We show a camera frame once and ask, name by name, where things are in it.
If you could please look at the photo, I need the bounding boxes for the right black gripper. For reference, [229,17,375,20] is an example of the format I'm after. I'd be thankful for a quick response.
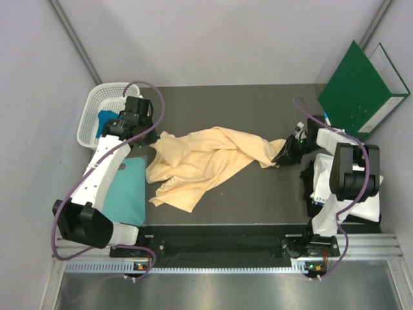
[272,134,324,166]

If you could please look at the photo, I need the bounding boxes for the peach yellow t shirt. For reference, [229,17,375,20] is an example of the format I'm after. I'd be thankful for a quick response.
[146,127,286,213]

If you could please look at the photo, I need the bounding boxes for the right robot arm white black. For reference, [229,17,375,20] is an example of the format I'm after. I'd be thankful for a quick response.
[273,115,381,256]

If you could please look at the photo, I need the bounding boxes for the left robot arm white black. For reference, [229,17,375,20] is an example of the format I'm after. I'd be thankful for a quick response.
[52,96,157,256]

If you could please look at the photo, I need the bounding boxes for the blue crumpled t shirt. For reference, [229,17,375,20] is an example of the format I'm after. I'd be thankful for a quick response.
[96,110,118,139]

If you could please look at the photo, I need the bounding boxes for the white plastic basket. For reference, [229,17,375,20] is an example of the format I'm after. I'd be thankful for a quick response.
[77,82,128,150]

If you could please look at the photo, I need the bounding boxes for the white blue marker pen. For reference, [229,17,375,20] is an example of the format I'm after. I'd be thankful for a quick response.
[323,112,332,127]

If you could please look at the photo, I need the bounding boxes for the white folded t shirt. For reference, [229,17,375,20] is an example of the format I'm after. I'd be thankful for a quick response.
[309,152,385,223]

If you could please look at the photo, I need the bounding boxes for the teal cutting board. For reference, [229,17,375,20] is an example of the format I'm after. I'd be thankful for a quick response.
[102,157,146,227]

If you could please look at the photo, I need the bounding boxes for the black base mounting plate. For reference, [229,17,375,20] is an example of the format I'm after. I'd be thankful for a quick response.
[108,225,340,268]

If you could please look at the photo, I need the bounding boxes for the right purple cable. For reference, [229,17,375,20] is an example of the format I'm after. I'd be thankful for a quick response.
[292,96,370,279]

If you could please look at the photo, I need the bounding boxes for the purple cable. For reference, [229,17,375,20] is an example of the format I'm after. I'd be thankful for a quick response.
[292,96,370,279]
[51,80,166,280]

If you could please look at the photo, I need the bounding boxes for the green ring binder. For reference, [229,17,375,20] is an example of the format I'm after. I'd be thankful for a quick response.
[318,42,410,140]

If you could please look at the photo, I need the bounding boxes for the aluminium frame rail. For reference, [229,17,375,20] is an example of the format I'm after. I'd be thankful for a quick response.
[65,234,404,276]

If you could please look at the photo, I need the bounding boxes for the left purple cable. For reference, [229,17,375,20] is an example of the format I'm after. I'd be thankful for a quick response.
[51,80,166,280]

